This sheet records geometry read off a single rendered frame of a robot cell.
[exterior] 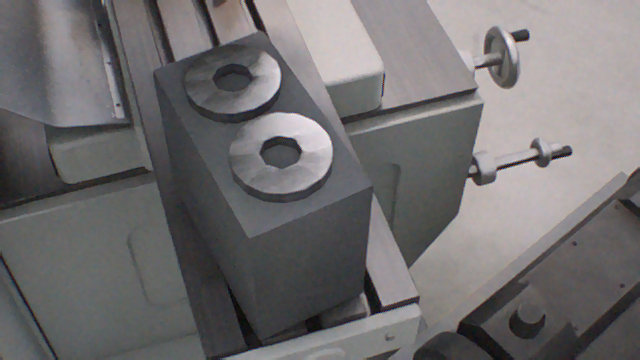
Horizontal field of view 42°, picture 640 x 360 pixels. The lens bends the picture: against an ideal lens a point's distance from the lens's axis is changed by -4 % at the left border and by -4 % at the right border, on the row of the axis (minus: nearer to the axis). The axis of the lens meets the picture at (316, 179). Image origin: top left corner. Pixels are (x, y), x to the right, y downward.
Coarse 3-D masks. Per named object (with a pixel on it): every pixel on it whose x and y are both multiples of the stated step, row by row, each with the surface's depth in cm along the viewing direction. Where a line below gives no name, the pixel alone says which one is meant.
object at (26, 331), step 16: (0, 256) 126; (0, 272) 126; (0, 288) 126; (16, 288) 132; (0, 304) 128; (16, 304) 133; (0, 320) 129; (16, 320) 133; (32, 320) 140; (0, 336) 132; (16, 336) 135; (32, 336) 141; (0, 352) 135; (16, 352) 137; (32, 352) 141; (48, 352) 149
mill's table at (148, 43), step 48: (144, 0) 119; (192, 0) 119; (240, 0) 119; (144, 48) 110; (192, 48) 110; (288, 48) 110; (144, 96) 104; (192, 240) 92; (384, 240) 92; (192, 288) 88; (384, 288) 88; (240, 336) 85; (288, 336) 86; (336, 336) 86; (384, 336) 89
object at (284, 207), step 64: (192, 64) 80; (256, 64) 80; (192, 128) 77; (256, 128) 75; (320, 128) 75; (192, 192) 86; (256, 192) 71; (320, 192) 72; (256, 256) 72; (320, 256) 77; (256, 320) 81
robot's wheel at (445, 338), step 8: (440, 336) 123; (448, 336) 122; (456, 336) 121; (464, 336) 120; (424, 344) 124; (432, 344) 122; (440, 344) 121; (448, 344) 120; (456, 344) 119; (464, 344) 119; (472, 344) 118; (416, 352) 125; (424, 352) 123; (432, 352) 120; (440, 352) 119; (448, 352) 118; (456, 352) 118; (464, 352) 118; (472, 352) 117; (480, 352) 117
